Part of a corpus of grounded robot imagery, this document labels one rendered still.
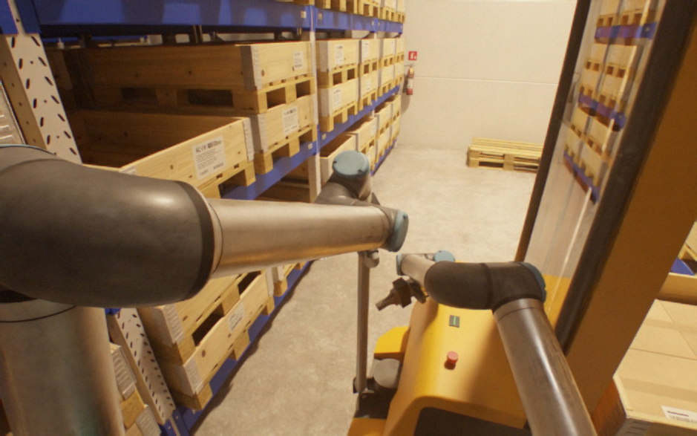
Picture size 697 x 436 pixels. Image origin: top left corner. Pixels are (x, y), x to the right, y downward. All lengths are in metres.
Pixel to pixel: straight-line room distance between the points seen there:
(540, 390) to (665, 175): 0.50
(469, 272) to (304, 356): 1.78
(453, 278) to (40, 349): 0.76
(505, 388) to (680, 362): 0.68
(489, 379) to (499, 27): 5.92
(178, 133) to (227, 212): 1.83
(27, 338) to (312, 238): 0.31
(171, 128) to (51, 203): 1.91
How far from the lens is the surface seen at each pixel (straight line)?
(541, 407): 0.81
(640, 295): 1.07
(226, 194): 1.87
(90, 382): 0.51
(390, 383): 1.82
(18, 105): 1.28
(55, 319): 0.45
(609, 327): 1.12
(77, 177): 0.33
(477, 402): 1.27
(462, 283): 0.88
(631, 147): 0.89
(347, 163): 0.84
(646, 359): 1.67
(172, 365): 1.84
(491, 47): 6.67
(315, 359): 2.48
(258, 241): 0.39
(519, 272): 0.92
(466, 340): 1.43
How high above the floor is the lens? 1.89
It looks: 28 degrees down
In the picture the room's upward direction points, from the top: straight up
